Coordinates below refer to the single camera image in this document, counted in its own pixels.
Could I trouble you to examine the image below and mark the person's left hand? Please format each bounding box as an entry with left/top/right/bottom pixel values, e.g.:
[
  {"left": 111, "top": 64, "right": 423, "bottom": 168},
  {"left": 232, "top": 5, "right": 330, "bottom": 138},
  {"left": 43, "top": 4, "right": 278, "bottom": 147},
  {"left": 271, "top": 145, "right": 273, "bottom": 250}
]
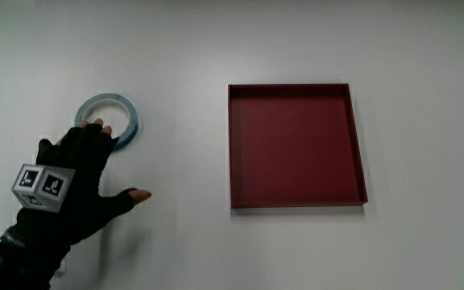
[{"left": 1, "top": 118, "right": 152, "bottom": 247}]

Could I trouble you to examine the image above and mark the blue tape roll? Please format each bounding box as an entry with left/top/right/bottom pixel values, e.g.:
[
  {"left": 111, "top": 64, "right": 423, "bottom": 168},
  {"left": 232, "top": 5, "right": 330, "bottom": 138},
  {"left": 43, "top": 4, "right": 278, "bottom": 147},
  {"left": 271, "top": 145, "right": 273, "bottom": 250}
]
[{"left": 74, "top": 93, "right": 139, "bottom": 151}]

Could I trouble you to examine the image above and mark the person's left forearm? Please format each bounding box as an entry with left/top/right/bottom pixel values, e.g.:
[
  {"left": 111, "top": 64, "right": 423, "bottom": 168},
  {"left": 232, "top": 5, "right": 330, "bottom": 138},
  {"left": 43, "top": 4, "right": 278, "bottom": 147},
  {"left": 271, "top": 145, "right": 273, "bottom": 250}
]
[{"left": 0, "top": 236, "right": 72, "bottom": 290}]

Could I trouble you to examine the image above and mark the dark red square tray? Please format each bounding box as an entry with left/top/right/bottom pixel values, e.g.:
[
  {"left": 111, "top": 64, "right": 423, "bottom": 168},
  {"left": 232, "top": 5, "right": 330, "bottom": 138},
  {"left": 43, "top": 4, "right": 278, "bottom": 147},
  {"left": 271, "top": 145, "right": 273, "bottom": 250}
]
[{"left": 227, "top": 83, "right": 369, "bottom": 209}]

